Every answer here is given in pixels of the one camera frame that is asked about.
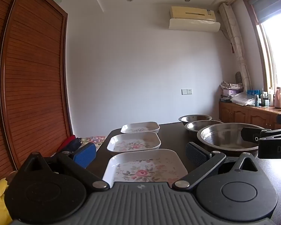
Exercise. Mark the red cloth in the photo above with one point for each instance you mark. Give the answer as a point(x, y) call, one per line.
point(66, 143)

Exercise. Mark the row of toiletry bottles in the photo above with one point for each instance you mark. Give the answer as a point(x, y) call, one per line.
point(260, 97)

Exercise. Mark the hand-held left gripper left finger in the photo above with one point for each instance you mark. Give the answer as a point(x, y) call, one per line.
point(85, 155)

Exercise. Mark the navy cloth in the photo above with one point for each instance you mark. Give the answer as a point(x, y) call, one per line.
point(72, 146)

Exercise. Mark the floral blanket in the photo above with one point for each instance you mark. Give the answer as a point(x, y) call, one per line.
point(94, 140)

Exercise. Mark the white wall switch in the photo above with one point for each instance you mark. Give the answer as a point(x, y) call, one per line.
point(186, 91)

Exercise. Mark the wooden framed window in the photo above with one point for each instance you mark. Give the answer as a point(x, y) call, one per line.
point(276, 51)

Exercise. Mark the floral white square plate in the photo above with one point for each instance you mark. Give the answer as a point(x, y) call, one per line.
point(140, 127)
point(133, 139)
point(142, 165)

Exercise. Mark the medium steel bowl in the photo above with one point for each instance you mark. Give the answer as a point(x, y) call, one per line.
point(201, 126)

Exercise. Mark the small steel bowl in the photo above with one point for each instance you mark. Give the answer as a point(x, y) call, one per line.
point(194, 118)

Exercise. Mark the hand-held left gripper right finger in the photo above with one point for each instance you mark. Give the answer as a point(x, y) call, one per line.
point(196, 155)

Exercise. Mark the pink bottle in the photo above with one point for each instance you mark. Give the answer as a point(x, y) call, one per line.
point(278, 98)

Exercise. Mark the clear plastic bag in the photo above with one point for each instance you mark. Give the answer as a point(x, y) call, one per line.
point(243, 98)

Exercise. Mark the pile of papers and boxes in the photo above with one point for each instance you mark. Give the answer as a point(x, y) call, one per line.
point(229, 90)

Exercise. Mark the yellowed wall air conditioner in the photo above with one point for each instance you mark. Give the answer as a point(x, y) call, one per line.
point(192, 13)

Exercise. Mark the patterned beige curtain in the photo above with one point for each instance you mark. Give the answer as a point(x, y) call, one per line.
point(236, 39)

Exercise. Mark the wooden louvered wardrobe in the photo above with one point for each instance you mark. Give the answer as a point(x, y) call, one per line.
point(32, 75)

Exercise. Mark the large steel bowl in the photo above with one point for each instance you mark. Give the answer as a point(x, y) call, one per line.
point(224, 137)

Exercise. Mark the wooden low cabinet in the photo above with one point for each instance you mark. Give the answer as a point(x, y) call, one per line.
point(243, 116)

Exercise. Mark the red curtain tassel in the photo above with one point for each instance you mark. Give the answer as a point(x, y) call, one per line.
point(233, 48)

